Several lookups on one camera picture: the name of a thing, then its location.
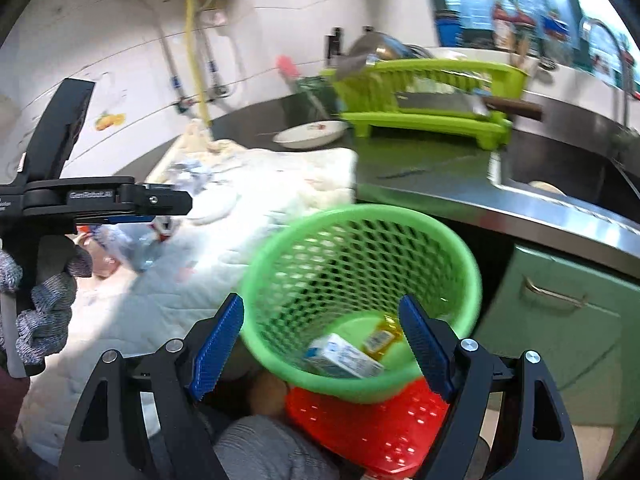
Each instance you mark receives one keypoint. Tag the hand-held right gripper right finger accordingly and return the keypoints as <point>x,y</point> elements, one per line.
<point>425,350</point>

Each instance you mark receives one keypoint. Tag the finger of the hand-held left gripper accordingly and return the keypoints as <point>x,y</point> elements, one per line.
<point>160,202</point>

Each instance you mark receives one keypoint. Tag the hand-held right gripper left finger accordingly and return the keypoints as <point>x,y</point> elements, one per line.
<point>220,347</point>

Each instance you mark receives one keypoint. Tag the yellow packet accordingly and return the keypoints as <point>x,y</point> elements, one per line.
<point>382,337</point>

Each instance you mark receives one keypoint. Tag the clear plastic bag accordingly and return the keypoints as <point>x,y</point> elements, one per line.
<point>132,247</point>

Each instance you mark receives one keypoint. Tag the white blue carton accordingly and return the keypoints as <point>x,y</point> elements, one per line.
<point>340,357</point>

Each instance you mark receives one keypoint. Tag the green mesh basket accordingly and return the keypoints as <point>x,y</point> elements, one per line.
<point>350,260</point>

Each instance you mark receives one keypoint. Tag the person's left forearm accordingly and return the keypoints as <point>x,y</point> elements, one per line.
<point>11,400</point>

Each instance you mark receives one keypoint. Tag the person's left hand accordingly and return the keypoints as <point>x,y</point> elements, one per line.
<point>47,310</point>

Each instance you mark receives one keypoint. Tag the printed quilted blanket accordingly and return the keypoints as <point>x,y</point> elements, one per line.
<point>180,290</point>

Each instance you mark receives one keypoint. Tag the red plastic basket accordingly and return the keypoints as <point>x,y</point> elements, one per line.
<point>370,430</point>

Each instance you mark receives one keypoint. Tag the red knob valve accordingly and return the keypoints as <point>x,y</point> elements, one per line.
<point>184,107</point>

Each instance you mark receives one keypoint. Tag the person's leg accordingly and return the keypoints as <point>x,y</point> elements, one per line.
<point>270,450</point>

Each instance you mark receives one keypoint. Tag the metal angle valve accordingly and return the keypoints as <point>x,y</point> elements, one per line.
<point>219,92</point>

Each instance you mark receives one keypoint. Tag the green cabinet door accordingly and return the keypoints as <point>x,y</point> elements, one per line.
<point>555,325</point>

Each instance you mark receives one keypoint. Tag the white floral plate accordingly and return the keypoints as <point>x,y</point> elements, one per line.
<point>310,135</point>

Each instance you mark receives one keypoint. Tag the pink bristle brush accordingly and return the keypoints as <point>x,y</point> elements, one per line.
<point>286,66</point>

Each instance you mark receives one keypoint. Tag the green glass jar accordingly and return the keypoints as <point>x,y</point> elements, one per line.
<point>315,92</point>

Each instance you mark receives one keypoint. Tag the steel sink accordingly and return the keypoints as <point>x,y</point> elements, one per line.
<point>565,180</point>

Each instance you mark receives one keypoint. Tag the green dish rack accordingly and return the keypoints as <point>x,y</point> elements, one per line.
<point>425,125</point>

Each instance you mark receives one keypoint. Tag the metal bowl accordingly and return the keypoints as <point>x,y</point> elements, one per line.
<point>385,45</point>

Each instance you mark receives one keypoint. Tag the blue plastic container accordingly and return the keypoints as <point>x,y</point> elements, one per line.
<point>448,27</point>

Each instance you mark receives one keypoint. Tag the chrome faucet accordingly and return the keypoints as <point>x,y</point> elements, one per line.
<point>612,45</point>

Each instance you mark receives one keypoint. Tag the orange fruit wall sticker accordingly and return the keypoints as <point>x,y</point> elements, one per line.
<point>110,121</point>

